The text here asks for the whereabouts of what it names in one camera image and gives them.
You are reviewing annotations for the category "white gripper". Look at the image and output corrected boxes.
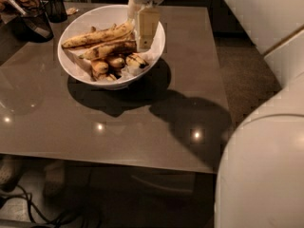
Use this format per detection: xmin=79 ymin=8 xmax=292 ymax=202
xmin=127 ymin=0 xmax=164 ymax=51

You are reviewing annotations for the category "long top banana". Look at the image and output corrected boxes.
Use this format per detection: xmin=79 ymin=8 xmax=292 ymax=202
xmin=62 ymin=20 xmax=134 ymax=48

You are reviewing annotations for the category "long banana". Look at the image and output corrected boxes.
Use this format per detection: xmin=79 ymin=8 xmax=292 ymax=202
xmin=62 ymin=20 xmax=134 ymax=48
xmin=79 ymin=40 xmax=137 ymax=60

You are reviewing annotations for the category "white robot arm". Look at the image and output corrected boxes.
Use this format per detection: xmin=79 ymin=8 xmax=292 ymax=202
xmin=214 ymin=0 xmax=304 ymax=228

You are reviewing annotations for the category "small banana right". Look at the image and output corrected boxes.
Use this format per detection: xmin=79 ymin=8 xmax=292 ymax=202
xmin=125 ymin=53 xmax=148 ymax=68

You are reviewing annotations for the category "small banana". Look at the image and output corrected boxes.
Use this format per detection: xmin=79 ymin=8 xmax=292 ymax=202
xmin=91 ymin=60 xmax=108 ymax=74
xmin=125 ymin=53 xmax=148 ymax=68
xmin=106 ymin=56 xmax=125 ymax=68
xmin=93 ymin=74 xmax=117 ymax=81

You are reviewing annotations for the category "white bowl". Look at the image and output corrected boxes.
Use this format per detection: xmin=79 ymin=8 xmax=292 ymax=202
xmin=57 ymin=5 xmax=165 ymax=90

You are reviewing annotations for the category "small banana middle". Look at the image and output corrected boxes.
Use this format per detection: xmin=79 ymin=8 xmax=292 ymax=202
xmin=106 ymin=56 xmax=125 ymax=68

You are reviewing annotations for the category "small banana left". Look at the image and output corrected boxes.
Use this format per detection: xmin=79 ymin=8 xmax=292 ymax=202
xmin=91 ymin=60 xmax=108 ymax=74

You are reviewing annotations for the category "small banana bottom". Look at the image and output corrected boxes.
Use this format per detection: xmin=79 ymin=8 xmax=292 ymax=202
xmin=93 ymin=74 xmax=117 ymax=81

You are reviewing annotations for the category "dark glass bowl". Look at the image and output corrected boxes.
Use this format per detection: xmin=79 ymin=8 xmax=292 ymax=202
xmin=12 ymin=9 xmax=53 ymax=43

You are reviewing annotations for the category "small wrapper on table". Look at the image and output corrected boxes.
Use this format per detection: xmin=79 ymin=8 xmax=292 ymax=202
xmin=66 ymin=8 xmax=79 ymax=16

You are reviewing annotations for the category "black mesh pen cup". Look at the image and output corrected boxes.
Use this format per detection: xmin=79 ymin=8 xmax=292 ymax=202
xmin=43 ymin=0 xmax=67 ymax=23

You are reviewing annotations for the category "black floor cable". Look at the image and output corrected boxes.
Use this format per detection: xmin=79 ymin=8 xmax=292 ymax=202
xmin=0 ymin=183 xmax=103 ymax=228

